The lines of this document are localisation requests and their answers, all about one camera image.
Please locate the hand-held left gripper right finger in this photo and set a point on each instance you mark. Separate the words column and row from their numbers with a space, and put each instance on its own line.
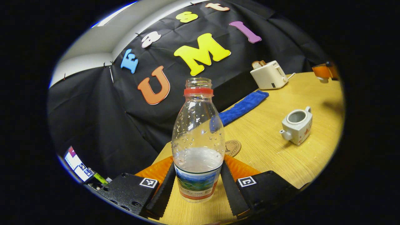
column 232, row 193

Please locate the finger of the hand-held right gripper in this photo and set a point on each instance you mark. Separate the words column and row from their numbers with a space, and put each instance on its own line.
column 323, row 71

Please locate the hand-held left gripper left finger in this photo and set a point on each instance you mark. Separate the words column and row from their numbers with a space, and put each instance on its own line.
column 162, row 193

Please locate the round brown coaster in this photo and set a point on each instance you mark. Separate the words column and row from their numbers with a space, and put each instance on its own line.
column 234, row 148

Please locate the clear plastic water bottle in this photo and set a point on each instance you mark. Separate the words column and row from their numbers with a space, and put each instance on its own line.
column 197, row 162

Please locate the white ceramic teacup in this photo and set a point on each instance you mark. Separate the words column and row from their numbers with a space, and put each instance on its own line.
column 300, row 129

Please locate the green label bottle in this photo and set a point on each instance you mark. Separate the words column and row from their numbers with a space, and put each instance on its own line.
column 100, row 178

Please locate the white toaster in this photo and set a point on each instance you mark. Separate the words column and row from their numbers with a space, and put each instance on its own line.
column 268, row 76

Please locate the bread slice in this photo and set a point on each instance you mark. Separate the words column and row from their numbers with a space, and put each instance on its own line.
column 257, row 64

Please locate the blue folded towel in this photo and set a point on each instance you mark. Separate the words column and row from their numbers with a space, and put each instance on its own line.
column 243, row 107

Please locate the computer monitor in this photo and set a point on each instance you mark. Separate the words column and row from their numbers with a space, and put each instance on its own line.
column 78, row 164

